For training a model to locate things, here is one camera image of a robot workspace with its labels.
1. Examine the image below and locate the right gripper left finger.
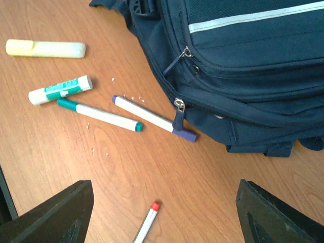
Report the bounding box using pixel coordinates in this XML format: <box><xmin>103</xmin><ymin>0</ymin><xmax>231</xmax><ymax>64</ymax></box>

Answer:
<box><xmin>1</xmin><ymin>180</ymin><xmax>94</xmax><ymax>242</ymax></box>

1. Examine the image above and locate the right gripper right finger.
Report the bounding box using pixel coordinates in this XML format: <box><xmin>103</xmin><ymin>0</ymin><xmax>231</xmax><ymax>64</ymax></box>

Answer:
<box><xmin>236</xmin><ymin>180</ymin><xmax>323</xmax><ymax>242</ymax></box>

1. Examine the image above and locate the navy blue backpack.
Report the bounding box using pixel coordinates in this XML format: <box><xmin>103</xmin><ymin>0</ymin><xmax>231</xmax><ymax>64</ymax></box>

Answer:
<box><xmin>90</xmin><ymin>1</ymin><xmax>323</xmax><ymax>157</ymax></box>

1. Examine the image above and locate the red marker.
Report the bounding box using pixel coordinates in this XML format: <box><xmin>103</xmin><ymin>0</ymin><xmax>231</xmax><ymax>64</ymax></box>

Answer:
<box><xmin>133</xmin><ymin>201</ymin><xmax>160</xmax><ymax>243</ymax></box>

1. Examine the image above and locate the green cap marker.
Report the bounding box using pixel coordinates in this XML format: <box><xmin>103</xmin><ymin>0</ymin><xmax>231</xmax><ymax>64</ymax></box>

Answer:
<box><xmin>57</xmin><ymin>99</ymin><xmax>143</xmax><ymax>132</ymax></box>

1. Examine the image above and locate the green white glue stick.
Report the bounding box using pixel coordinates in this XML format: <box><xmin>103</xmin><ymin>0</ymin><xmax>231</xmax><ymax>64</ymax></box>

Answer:
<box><xmin>28</xmin><ymin>75</ymin><xmax>93</xmax><ymax>105</ymax></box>

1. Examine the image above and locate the purple cap marker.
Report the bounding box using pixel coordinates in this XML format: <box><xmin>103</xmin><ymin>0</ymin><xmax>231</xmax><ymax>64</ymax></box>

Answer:
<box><xmin>112</xmin><ymin>95</ymin><xmax>197</xmax><ymax>142</ymax></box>

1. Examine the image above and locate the yellow highlighter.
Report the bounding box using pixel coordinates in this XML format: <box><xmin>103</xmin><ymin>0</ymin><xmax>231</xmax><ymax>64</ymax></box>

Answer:
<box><xmin>6</xmin><ymin>39</ymin><xmax>86</xmax><ymax>58</ymax></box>

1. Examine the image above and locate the black aluminium frame rail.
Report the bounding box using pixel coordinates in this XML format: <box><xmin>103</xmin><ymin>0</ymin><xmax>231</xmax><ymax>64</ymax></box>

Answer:
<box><xmin>0</xmin><ymin>168</ymin><xmax>18</xmax><ymax>225</ymax></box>

